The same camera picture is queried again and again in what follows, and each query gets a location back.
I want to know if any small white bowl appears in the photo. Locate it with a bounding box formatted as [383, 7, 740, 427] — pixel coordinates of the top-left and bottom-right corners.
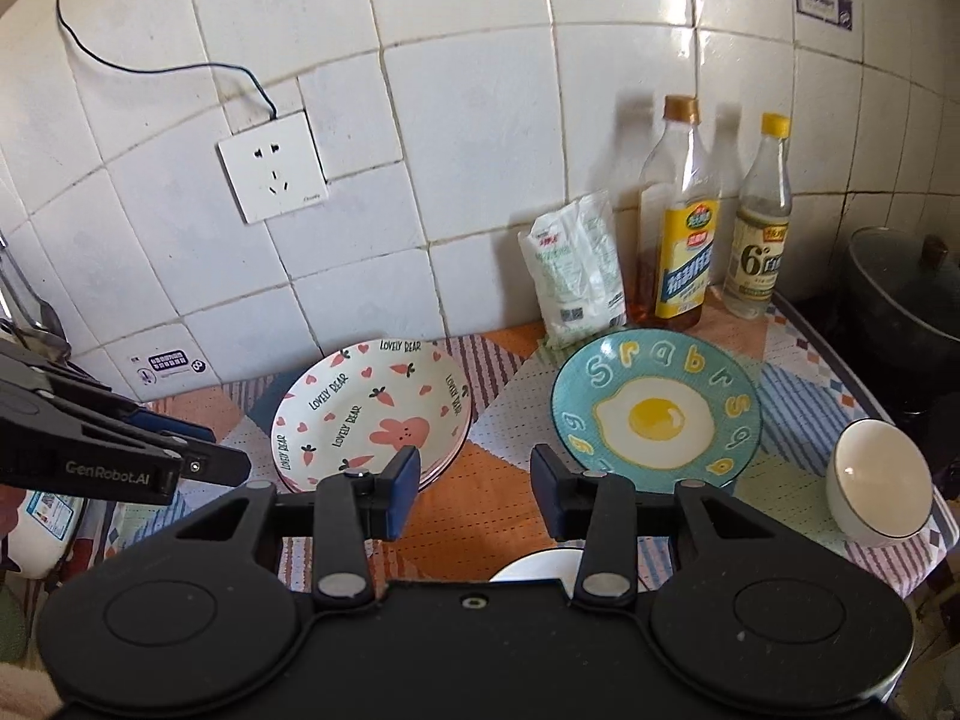
[825, 419, 934, 548]

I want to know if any hanging metal ladle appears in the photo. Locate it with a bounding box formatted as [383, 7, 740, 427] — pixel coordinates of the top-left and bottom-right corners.
[2, 239, 71, 362]

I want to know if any large white bowl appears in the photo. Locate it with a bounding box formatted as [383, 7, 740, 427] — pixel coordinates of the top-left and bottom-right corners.
[491, 548, 583, 589]

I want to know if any black power cable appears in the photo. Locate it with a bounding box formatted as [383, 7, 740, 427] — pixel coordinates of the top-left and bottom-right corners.
[55, 0, 280, 122]

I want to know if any white wall socket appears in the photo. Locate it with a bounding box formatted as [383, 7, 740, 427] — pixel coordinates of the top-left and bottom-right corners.
[217, 110, 329, 224]

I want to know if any white wall label sticker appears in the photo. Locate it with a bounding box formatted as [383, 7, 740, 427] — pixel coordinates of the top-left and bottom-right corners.
[128, 348, 212, 388]

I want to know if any white salt bag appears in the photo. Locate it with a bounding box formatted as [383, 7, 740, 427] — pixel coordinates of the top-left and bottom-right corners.
[517, 190, 626, 349]

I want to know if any white rice cooker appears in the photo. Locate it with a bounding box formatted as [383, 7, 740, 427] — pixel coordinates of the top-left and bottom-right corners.
[5, 491, 86, 580]

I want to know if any teal fried egg plate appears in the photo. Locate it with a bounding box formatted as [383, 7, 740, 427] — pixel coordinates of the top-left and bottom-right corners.
[550, 330, 761, 493]

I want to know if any white bunny carrot plate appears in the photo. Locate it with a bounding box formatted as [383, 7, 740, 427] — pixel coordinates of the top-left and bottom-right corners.
[272, 340, 472, 447]

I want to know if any white vinegar bottle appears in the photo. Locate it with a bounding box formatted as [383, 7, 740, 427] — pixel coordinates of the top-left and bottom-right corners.
[722, 112, 793, 320]

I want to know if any black gas stove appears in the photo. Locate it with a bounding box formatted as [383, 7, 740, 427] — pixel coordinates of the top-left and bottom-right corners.
[788, 289, 958, 502]

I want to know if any black wok with glass lid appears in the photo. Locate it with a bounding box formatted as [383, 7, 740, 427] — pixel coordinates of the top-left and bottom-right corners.
[843, 227, 958, 388]

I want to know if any person's hand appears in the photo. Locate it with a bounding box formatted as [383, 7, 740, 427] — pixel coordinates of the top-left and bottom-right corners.
[0, 484, 26, 572]

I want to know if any cooking wine bottle yellow label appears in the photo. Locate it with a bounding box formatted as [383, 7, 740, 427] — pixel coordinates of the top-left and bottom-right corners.
[636, 94, 719, 332]

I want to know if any white plate with sun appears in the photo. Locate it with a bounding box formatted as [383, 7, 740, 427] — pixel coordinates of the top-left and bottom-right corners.
[270, 418, 467, 493]

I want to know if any purple wall sticker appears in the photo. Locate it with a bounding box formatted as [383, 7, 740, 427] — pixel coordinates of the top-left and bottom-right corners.
[794, 0, 854, 31]

